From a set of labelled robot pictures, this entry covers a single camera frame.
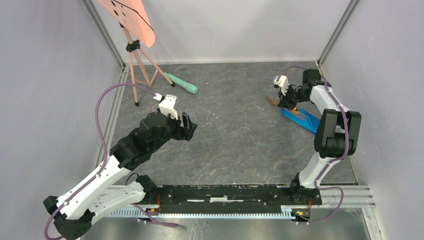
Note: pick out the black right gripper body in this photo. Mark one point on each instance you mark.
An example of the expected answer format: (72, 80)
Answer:
(293, 97)

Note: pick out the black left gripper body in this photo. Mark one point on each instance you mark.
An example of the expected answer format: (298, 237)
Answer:
(173, 130)

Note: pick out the gold spoon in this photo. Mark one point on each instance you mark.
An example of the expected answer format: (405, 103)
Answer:
(297, 113)

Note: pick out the blue cloth napkin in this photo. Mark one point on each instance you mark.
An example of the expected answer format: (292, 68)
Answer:
(311, 123)

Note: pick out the gold fork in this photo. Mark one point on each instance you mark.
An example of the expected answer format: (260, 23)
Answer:
(271, 101)

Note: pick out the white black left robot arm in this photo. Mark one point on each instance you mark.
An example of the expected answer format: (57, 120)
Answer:
(74, 212)

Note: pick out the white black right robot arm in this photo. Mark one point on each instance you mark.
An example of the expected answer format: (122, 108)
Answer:
(336, 136)

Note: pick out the mint green flashlight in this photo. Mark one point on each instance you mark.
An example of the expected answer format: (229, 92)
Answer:
(189, 87)

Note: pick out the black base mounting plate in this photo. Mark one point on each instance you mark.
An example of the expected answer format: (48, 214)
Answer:
(229, 199)

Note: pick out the pink music stand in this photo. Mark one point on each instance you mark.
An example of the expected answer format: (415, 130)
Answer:
(137, 29)

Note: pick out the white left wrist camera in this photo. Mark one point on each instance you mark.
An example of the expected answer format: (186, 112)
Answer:
(167, 104)

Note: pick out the white cable duct strip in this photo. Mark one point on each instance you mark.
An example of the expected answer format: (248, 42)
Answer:
(133, 212)

